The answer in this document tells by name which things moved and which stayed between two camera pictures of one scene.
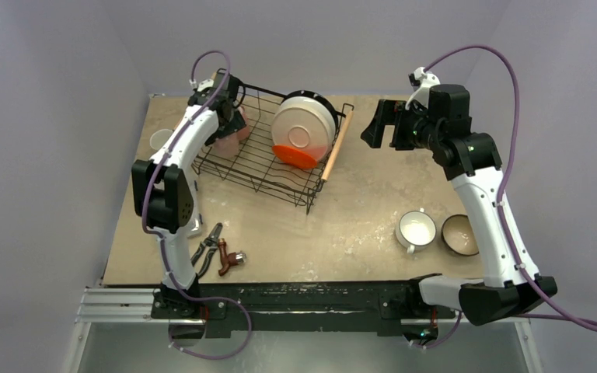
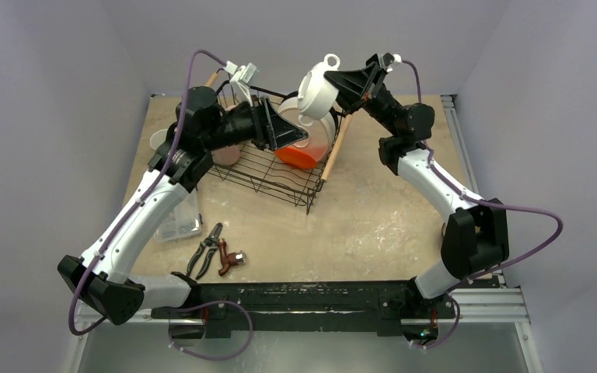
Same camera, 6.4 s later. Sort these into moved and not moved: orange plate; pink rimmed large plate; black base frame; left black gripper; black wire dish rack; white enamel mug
Moved: left black gripper; white enamel mug
Not moved: pink rimmed large plate; black base frame; black wire dish rack; orange plate
